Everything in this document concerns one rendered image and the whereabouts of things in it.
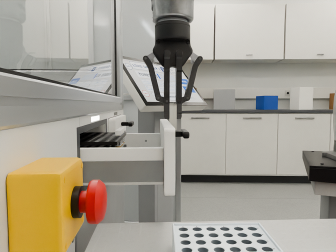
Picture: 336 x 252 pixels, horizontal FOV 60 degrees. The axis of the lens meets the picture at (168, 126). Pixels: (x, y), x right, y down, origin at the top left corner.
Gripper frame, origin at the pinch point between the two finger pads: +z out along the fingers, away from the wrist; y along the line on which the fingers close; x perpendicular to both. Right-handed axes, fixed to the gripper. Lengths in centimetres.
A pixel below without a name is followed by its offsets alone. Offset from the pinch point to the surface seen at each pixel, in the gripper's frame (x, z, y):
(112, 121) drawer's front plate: -13.8, 1.2, 14.8
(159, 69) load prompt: -95, -22, 1
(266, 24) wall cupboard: -313, -105, -141
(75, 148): 18.6, 3.3, 15.9
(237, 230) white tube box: 25.3, 13.8, -7.1
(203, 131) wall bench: -285, 29, -55
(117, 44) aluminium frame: -44, -25, 17
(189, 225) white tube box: 23.3, 13.7, -0.9
